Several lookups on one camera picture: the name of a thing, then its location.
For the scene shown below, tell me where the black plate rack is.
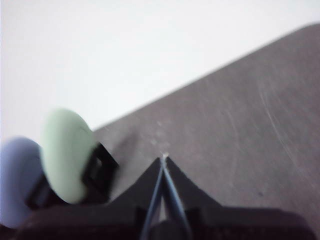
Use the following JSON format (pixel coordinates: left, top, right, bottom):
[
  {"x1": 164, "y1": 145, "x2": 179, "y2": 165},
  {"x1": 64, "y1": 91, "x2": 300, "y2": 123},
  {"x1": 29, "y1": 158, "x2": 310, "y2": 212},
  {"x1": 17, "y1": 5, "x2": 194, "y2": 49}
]
[{"x1": 24, "y1": 142, "x2": 120, "y2": 211}]

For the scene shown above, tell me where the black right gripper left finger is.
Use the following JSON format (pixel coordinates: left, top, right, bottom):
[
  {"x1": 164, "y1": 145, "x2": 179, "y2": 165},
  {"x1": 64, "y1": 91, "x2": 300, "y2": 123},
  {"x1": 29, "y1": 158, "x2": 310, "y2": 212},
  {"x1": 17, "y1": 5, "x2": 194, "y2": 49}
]
[{"x1": 14, "y1": 156, "x2": 164, "y2": 240}]

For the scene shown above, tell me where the green plate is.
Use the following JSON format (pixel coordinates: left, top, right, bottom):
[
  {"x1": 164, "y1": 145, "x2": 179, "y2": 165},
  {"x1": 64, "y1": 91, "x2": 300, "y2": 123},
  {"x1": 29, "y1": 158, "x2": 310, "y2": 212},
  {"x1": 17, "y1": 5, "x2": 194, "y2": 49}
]
[{"x1": 39, "y1": 107, "x2": 97, "y2": 205}]

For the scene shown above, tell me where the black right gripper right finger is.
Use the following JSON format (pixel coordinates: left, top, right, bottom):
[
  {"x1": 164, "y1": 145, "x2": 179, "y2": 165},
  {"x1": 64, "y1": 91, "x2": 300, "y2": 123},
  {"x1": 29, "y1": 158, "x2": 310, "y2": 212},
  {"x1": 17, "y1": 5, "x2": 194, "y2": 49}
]
[{"x1": 163, "y1": 155, "x2": 316, "y2": 240}]

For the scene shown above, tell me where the blue plate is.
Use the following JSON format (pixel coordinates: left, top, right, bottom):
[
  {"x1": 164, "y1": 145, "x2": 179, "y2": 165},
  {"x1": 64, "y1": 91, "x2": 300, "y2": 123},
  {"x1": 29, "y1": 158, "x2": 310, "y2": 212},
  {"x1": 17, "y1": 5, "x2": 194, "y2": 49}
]
[{"x1": 0, "y1": 136, "x2": 45, "y2": 229}]

